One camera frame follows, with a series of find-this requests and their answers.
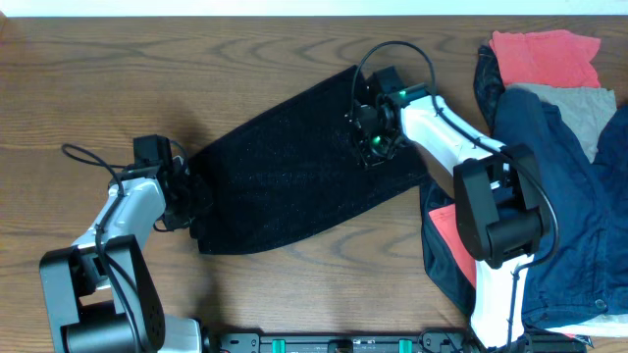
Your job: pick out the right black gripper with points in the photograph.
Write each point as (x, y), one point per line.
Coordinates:
(366, 154)

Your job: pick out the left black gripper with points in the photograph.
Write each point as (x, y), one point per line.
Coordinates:
(206, 202)

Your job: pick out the black sparkly skirt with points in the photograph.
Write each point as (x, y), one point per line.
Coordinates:
(293, 172)

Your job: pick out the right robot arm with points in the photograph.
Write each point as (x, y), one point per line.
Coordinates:
(501, 209)

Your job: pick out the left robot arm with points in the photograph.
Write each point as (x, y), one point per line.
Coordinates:
(98, 292)

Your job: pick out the red folded garment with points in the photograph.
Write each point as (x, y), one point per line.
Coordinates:
(558, 58)

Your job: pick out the grey garment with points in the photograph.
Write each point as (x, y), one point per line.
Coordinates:
(585, 110)

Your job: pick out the blue denim garment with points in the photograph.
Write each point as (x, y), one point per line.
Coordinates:
(587, 277)

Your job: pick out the white garment with label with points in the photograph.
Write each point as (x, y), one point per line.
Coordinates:
(600, 326)

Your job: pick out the black mounting rail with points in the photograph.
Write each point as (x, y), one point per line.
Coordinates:
(431, 341)

